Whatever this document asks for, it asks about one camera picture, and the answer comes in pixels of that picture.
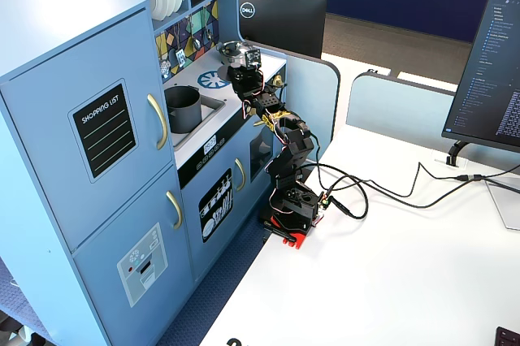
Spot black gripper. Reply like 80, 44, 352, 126
225, 63, 266, 100

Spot gray pot lid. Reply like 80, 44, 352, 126
218, 62, 245, 80

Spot silver pot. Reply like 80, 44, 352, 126
216, 41, 249, 67

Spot hanging metal spoon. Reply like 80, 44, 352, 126
202, 5, 214, 41

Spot hanging metal ladle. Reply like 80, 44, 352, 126
187, 14, 202, 51

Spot hanging metal spatula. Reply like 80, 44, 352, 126
173, 23, 187, 68

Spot gray pot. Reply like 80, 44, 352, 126
164, 84, 203, 135

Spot black Dell monitor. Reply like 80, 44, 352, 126
238, 0, 328, 59

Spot hanging metal strainer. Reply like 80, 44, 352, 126
158, 32, 171, 76

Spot tall light blue desk partition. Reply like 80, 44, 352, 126
243, 39, 342, 161

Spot low light blue desk partition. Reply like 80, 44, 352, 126
345, 71, 459, 153

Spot blue toy kitchen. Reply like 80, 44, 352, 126
0, 0, 288, 346

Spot black monitor with lit screen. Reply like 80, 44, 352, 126
441, 0, 520, 154

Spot black keyboard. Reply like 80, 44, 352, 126
495, 326, 520, 346

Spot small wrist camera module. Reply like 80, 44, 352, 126
243, 48, 262, 71

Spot gold fridge door handle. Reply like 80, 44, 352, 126
146, 93, 169, 151

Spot gold dishwasher handle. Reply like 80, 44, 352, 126
234, 158, 247, 192

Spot gold freezer door handle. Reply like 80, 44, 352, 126
165, 190, 184, 231

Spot red robot base mount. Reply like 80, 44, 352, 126
259, 211, 326, 251

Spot black cable with connector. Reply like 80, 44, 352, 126
300, 161, 520, 200

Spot black looped cable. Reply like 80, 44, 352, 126
320, 174, 520, 221

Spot silver monitor base plate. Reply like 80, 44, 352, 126
484, 178, 520, 231

